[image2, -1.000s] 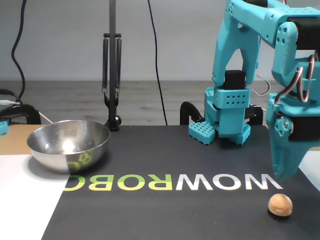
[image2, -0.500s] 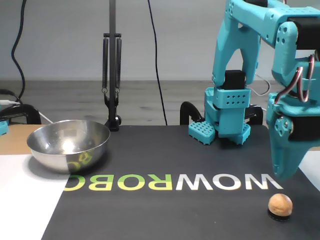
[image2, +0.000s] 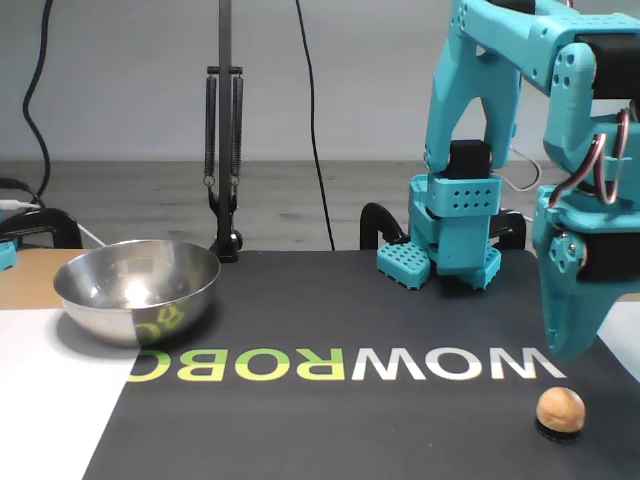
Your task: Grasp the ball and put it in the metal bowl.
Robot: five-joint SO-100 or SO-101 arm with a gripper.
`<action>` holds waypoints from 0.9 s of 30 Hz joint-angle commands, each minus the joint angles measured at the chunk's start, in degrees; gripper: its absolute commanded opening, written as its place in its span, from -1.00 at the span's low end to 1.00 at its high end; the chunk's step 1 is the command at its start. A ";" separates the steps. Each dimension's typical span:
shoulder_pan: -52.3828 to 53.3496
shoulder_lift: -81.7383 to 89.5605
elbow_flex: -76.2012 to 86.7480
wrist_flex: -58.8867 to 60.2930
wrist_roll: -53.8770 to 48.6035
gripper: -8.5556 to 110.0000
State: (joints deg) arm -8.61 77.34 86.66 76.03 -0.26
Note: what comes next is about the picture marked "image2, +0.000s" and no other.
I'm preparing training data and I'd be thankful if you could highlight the black C clamp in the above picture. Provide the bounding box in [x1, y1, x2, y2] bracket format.
[0, 208, 85, 250]

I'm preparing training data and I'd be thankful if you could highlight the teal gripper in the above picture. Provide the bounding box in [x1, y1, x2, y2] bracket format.
[532, 184, 640, 363]

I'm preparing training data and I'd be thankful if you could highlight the teal robot base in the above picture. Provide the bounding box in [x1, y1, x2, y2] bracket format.
[375, 174, 504, 292]

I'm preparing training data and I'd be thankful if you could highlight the dark blue hanging cable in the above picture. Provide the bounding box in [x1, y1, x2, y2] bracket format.
[21, 0, 55, 209]

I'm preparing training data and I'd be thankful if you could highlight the black cable with plug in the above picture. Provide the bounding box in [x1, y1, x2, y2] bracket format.
[0, 177, 44, 207]

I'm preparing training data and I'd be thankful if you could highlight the black table clamp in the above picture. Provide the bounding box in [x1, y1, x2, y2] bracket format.
[489, 208, 528, 251]
[359, 201, 409, 252]

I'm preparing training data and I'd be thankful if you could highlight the thin black hanging cable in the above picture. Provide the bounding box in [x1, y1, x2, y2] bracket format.
[294, 0, 337, 252]

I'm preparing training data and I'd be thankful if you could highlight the small teal printed part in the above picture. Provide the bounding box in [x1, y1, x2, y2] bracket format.
[0, 238, 20, 273]

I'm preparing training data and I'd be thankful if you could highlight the black WOWROBO mat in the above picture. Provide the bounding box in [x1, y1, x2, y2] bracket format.
[82, 249, 640, 480]

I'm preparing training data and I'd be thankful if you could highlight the tan ball with black base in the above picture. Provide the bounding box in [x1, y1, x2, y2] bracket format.
[534, 385, 586, 445]

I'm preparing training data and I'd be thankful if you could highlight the metal bowl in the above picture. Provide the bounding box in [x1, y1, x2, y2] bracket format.
[52, 238, 222, 350]

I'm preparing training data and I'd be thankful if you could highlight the white cable with plug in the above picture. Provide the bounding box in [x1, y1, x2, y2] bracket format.
[0, 198, 109, 249]

